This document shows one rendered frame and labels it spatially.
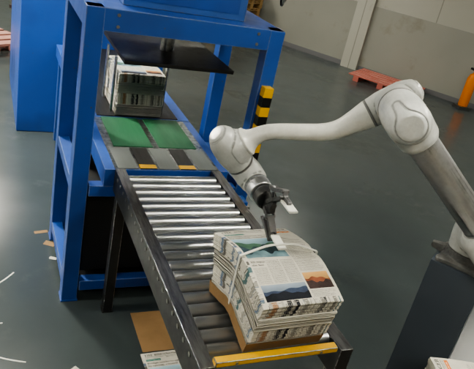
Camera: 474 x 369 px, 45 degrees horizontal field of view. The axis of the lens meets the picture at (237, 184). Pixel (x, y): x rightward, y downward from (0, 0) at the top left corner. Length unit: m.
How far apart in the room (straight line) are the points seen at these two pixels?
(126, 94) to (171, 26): 0.93
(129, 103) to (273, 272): 1.97
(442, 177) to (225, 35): 1.31
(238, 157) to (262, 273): 0.41
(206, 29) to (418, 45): 7.56
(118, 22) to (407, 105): 1.36
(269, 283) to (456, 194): 0.66
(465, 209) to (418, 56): 8.18
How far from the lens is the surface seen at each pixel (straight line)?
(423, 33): 10.03
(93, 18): 2.58
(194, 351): 1.82
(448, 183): 1.91
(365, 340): 3.45
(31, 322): 3.10
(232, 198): 2.73
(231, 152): 1.90
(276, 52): 2.88
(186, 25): 2.68
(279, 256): 1.86
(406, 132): 1.75
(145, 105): 3.54
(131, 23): 2.62
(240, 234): 1.99
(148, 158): 2.98
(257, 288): 1.73
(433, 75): 10.02
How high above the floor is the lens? 2.01
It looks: 25 degrees down
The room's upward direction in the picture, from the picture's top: 13 degrees clockwise
